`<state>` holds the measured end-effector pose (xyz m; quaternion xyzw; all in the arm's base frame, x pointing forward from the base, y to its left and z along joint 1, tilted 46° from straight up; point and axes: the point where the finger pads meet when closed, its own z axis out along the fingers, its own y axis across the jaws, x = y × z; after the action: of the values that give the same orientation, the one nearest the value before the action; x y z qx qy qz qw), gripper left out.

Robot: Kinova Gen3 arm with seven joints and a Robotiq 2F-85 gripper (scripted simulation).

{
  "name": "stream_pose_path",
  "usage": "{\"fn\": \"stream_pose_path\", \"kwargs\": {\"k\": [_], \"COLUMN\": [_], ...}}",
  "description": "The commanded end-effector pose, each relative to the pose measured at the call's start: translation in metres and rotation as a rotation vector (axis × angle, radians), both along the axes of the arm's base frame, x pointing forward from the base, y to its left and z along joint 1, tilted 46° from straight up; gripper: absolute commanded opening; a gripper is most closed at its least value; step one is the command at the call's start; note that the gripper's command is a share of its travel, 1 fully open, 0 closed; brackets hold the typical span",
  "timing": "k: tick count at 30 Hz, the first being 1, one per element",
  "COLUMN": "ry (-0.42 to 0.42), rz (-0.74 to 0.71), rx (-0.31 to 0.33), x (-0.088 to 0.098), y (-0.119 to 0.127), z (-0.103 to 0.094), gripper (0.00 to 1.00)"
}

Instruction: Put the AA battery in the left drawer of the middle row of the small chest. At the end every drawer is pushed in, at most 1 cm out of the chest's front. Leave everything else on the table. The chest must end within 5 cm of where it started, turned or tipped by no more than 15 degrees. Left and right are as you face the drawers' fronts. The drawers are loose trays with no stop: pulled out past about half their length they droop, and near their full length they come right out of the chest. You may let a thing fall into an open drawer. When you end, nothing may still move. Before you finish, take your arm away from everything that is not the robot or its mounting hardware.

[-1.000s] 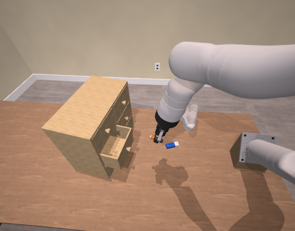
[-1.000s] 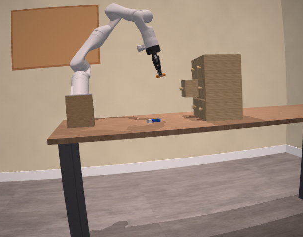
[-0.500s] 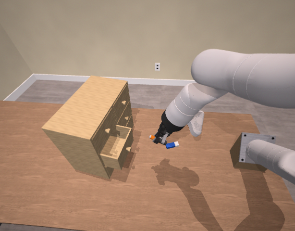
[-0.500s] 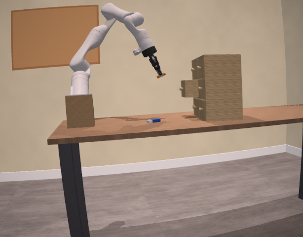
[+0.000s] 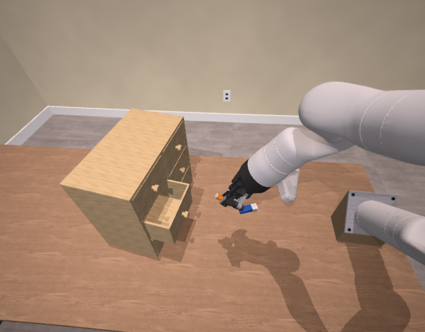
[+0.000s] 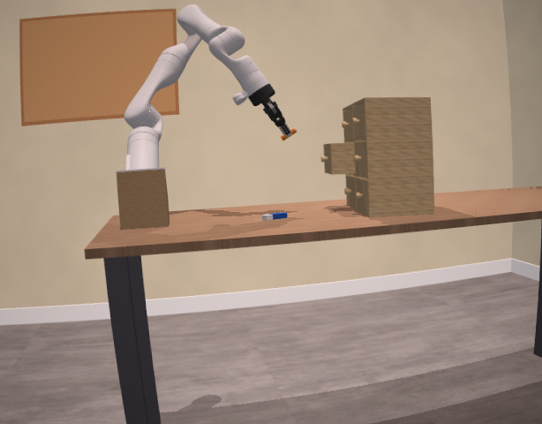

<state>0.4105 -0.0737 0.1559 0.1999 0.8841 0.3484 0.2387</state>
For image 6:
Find brown wooden drawer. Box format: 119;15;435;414
342;108;354;140
344;175;357;208
355;178;369;215
321;142;356;175
354;141;368;176
352;102;366;139

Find small wooden chest of drawers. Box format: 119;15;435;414
343;97;434;217

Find blue and white eraser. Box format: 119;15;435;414
262;213;288;221

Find orange aa battery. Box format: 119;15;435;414
281;128;297;140

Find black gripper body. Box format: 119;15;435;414
248;84;275;110

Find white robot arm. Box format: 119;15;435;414
124;4;269;170

